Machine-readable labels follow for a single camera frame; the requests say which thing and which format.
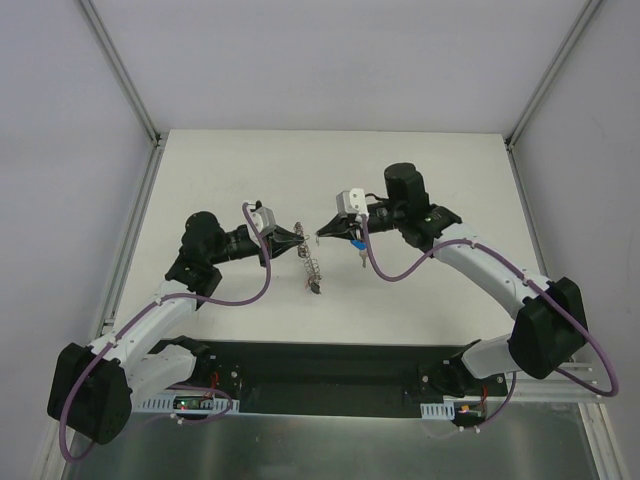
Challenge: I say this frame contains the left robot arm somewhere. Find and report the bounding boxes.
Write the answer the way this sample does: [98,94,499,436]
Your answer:
[47,202,305,445]

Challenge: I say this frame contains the aluminium frame post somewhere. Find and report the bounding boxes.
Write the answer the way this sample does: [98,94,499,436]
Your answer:
[77,0,166,146]
[503,0,609,149]

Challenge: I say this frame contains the metal key organiser ring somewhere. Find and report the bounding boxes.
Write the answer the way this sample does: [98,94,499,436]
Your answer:
[292,219,324,289]

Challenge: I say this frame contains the right white cable duct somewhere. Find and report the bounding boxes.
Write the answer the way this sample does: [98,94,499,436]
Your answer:
[420,401,455,421]

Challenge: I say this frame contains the silver key with blue tag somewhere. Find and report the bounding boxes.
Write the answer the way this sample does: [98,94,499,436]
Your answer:
[350,239,368,268]

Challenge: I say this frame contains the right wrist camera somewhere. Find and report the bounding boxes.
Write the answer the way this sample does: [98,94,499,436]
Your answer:
[336,188,369,223]

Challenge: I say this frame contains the left white cable duct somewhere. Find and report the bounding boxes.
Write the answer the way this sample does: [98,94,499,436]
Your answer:
[133,393,240,415]

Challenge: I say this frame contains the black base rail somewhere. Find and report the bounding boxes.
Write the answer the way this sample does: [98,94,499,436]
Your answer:
[174,336,460,418]

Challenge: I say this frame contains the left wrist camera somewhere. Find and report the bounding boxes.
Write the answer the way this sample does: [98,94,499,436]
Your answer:
[245,200,277,237]

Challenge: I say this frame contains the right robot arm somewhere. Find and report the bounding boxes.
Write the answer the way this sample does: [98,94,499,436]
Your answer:
[316,162,587,396]

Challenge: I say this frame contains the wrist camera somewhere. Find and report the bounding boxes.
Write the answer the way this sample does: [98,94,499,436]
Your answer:
[336,188,369,223]
[245,200,277,237]

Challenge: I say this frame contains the aluminium frame right post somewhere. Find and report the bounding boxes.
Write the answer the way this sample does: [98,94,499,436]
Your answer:
[503,0,609,149]

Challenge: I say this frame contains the aluminium frame left post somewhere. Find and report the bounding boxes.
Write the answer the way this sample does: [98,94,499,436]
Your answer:
[77,0,166,146]

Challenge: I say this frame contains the white cable duct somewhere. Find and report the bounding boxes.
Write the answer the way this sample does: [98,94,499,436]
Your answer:
[133,393,240,415]
[420,401,455,421]

